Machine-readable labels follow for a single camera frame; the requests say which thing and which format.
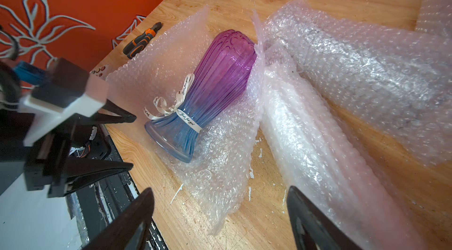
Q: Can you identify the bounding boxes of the white button control box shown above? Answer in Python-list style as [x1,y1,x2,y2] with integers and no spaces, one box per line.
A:
[91,65,110,79]

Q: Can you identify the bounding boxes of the orange black pliers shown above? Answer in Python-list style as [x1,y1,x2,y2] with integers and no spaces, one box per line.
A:
[122,22,163,59]

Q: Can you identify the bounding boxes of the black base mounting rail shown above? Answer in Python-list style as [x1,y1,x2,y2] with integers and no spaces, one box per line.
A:
[66,124,168,250]

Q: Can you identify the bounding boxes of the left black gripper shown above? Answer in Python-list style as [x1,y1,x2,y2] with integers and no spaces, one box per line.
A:
[1,99,137,198]

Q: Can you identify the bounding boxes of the purple blue glass vase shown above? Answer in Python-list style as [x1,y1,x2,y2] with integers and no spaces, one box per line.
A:
[144,30,257,163]

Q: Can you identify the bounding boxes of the bubble wrapped bundle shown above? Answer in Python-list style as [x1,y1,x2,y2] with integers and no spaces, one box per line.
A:
[416,0,452,38]
[264,0,452,165]

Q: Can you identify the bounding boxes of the bubble clear vase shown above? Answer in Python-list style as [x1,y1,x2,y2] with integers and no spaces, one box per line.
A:
[261,45,427,250]

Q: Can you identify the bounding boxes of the bubble wrap sheet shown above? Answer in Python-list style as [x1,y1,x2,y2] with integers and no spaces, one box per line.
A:
[107,7,264,235]

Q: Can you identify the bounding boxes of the bubble wrapped bundle rear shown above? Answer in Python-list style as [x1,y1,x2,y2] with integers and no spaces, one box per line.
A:
[416,0,452,38]

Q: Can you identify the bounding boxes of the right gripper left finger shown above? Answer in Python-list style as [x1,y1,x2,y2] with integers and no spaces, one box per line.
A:
[84,187,155,250]

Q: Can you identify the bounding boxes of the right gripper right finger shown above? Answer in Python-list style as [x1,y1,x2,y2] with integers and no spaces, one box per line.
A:
[287,186,360,250]

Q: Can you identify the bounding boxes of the bubble wrapped bundle middle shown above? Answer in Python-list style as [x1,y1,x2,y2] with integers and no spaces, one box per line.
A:
[264,0,452,165]

